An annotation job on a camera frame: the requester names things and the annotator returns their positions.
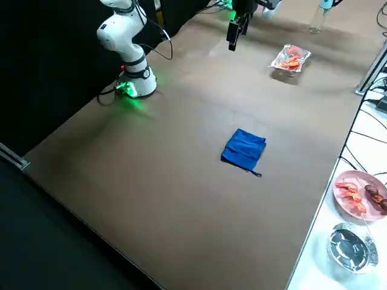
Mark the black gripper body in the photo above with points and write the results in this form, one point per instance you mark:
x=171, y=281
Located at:
x=245, y=6

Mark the clear bottle with blue cap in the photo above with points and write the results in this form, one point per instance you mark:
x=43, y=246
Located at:
x=319, y=21

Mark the blue dishcloth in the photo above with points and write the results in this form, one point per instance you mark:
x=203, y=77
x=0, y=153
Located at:
x=243, y=148

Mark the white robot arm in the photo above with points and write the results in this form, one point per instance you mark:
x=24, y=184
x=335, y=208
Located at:
x=272, y=12
x=121, y=33

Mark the round silver foil dish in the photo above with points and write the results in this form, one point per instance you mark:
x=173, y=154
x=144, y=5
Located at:
x=350, y=247

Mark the orange food skewer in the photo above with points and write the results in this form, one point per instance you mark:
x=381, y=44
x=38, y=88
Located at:
x=290, y=63

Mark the black power supply unit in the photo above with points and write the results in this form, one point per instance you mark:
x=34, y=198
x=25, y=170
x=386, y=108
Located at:
x=382, y=105

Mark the orange shrimp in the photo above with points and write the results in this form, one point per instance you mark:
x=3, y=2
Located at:
x=353, y=197
x=361, y=208
x=346, y=186

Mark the dark meat skewer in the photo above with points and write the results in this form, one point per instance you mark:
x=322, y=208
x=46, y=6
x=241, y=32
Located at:
x=376, y=196

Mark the aluminium frame post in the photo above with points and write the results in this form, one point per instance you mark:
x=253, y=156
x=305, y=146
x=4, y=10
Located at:
x=372, y=69

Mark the aluminium frame rail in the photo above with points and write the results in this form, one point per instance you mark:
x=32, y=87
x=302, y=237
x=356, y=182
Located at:
x=12, y=157

